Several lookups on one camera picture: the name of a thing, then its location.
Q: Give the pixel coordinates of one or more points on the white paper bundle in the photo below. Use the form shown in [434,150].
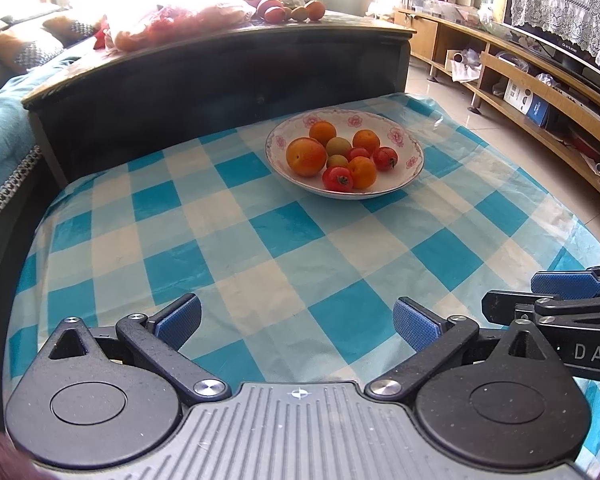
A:
[462,67]

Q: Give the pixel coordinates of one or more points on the white box with dark dots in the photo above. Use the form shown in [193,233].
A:
[516,95]

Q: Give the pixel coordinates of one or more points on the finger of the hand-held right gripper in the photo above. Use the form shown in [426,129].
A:
[565,285]
[502,305]

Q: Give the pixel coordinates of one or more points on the blue white checkered tablecloth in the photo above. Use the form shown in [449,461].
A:
[280,260]

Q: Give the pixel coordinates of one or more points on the small orange tangerine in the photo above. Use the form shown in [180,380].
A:
[322,132]
[362,172]
[366,141]

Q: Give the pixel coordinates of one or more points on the white floral plate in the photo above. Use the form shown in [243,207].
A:
[380,187]

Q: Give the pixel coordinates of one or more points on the red plastic bag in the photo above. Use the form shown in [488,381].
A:
[101,35]

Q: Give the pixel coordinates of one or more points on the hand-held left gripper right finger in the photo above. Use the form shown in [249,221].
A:
[415,325]

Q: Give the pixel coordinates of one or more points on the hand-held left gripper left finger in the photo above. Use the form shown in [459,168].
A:
[180,317]

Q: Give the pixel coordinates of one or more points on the wooden television stand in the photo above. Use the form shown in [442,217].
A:
[520,95]

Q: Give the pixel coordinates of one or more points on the person's left forearm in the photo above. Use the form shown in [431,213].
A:
[0,455]

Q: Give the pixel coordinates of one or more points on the black television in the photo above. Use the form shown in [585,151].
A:
[555,50]

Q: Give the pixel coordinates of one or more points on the red orange peach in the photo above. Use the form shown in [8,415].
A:
[306,156]

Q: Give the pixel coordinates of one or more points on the pink plastic bag of fruit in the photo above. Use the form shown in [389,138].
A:
[180,25]

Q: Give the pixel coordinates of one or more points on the orange houndstooth pillow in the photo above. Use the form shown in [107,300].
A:
[72,29]
[25,51]

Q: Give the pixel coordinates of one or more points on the blue box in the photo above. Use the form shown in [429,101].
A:
[539,112]

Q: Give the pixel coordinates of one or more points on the white lace cloth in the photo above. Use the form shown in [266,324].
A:
[565,0]

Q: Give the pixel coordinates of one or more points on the yellow brown fruit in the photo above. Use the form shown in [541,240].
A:
[298,13]

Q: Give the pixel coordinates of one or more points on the teal blanket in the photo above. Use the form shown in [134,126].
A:
[5,125]

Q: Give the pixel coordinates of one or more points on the red cherry tomato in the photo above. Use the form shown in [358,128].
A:
[337,178]
[358,153]
[385,158]

